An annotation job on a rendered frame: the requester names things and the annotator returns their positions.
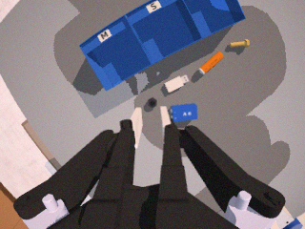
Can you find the blue rack of bins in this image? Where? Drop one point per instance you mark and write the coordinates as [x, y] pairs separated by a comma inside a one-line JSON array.
[[170, 26]]

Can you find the yellow bolt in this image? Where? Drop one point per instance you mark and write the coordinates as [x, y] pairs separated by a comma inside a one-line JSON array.
[[245, 43]]

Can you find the orange battery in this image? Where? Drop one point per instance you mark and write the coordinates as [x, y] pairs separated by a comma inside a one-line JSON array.
[[211, 62]]

